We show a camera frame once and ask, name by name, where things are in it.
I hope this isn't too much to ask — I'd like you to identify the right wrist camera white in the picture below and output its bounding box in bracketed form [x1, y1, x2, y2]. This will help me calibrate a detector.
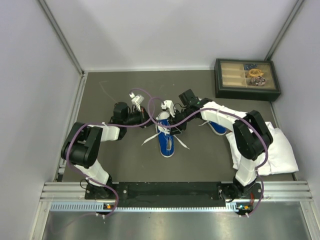
[160, 100, 176, 118]

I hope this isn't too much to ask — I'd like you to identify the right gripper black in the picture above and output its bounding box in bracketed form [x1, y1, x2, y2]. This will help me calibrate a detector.
[167, 107, 194, 137]

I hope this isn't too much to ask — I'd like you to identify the grey slotted cable duct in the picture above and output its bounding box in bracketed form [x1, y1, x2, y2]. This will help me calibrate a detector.
[50, 202, 251, 213]

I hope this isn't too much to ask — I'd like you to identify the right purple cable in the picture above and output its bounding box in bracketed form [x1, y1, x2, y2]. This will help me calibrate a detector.
[147, 96, 270, 217]

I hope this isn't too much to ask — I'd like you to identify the floral item in box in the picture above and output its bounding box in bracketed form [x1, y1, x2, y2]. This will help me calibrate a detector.
[248, 76, 267, 87]

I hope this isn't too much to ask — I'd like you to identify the yellow item in box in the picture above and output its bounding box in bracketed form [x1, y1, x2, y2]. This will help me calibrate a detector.
[247, 68, 264, 78]

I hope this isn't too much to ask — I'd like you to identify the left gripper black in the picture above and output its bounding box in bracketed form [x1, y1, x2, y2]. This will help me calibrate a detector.
[123, 105, 158, 128]

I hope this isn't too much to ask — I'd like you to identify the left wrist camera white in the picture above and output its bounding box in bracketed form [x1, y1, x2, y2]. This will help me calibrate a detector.
[129, 92, 145, 112]

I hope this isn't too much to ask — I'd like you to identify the white folded shirt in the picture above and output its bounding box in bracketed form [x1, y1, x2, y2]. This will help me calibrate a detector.
[225, 121, 299, 176]

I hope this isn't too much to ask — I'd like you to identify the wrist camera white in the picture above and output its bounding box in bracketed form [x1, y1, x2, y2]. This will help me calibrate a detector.
[129, 92, 145, 112]
[160, 100, 176, 118]

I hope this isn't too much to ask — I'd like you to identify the black compartment display box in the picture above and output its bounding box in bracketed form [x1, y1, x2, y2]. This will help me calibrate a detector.
[214, 58, 282, 102]

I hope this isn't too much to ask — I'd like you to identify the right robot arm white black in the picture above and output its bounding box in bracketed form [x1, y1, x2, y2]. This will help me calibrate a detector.
[161, 89, 273, 198]

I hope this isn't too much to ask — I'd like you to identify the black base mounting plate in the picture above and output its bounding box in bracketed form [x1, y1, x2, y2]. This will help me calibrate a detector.
[84, 181, 265, 208]

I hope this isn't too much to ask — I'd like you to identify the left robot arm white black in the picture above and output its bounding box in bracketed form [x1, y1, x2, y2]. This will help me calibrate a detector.
[60, 102, 152, 200]

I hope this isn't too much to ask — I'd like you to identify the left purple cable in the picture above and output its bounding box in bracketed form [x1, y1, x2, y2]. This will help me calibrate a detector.
[66, 87, 156, 221]

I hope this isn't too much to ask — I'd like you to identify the blue sneaker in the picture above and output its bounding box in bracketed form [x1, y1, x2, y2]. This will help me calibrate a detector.
[155, 111, 174, 158]
[199, 120, 227, 136]

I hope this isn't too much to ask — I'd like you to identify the blue patterned item in box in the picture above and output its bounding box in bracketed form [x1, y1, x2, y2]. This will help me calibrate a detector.
[243, 63, 257, 71]

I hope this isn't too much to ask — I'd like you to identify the purple cable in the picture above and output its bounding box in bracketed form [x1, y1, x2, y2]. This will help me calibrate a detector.
[66, 87, 156, 221]
[147, 96, 270, 217]

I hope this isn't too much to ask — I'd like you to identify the white shoelace of sneaker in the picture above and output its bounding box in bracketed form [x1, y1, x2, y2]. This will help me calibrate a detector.
[141, 125, 190, 158]

